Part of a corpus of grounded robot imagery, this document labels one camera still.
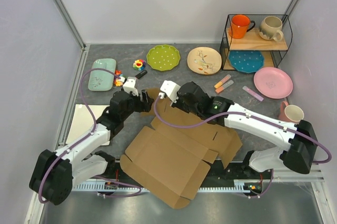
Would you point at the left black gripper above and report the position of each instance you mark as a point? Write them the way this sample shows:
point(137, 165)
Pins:
point(145, 106)

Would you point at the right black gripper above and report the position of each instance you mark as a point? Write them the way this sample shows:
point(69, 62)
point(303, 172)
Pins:
point(177, 105)

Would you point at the brown cardboard box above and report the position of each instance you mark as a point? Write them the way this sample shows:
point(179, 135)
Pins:
point(171, 160)

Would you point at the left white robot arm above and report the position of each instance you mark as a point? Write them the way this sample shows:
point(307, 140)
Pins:
point(57, 172)

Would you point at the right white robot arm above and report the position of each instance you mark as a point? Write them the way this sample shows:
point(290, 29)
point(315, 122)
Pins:
point(295, 143)

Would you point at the light teal rectangular tray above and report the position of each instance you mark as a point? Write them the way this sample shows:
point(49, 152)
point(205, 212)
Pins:
point(100, 80)

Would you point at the pink black highlighter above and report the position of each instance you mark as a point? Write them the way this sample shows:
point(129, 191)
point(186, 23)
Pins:
point(141, 74)

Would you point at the cream bird pattern plate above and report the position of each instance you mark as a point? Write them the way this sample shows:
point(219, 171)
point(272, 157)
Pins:
point(204, 60)

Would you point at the white square plate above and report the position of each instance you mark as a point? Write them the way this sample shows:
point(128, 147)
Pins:
point(82, 120)

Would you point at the rainbow smiling flower toy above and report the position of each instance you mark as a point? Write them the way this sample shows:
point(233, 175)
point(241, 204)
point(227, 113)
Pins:
point(139, 65)

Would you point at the green polka dot plate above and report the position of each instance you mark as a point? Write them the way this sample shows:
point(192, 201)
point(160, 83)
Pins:
point(163, 57)

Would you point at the purple highlighter pen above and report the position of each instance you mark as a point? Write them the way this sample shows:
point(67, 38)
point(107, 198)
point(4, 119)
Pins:
point(252, 93)

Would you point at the blue polka dot plate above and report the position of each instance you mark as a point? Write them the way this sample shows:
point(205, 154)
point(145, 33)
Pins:
point(246, 61)

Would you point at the pink round plate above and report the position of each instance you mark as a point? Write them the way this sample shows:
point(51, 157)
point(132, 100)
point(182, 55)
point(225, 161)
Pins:
point(273, 83)

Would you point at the orange mug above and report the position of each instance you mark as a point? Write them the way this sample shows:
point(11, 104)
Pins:
point(240, 25)

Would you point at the pink mug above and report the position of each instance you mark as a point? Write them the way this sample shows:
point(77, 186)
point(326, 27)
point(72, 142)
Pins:
point(290, 113)

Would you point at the beige ceramic mug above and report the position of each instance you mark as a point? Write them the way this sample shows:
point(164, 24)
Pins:
point(271, 29)

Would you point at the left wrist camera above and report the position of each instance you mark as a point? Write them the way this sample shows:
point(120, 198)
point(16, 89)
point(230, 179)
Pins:
point(129, 86)

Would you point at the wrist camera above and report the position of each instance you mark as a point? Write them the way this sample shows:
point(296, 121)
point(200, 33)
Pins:
point(129, 86)
point(169, 89)

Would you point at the small flower keychain toy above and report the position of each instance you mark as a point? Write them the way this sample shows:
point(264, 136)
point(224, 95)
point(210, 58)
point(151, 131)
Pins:
point(119, 79)

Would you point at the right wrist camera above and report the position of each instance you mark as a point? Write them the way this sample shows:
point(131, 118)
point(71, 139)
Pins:
point(169, 89)

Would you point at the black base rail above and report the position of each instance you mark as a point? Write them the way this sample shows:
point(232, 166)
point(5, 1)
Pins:
point(236, 178)

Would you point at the black wire wooden shelf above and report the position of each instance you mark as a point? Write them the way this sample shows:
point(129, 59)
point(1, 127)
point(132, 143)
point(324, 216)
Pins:
point(273, 51)

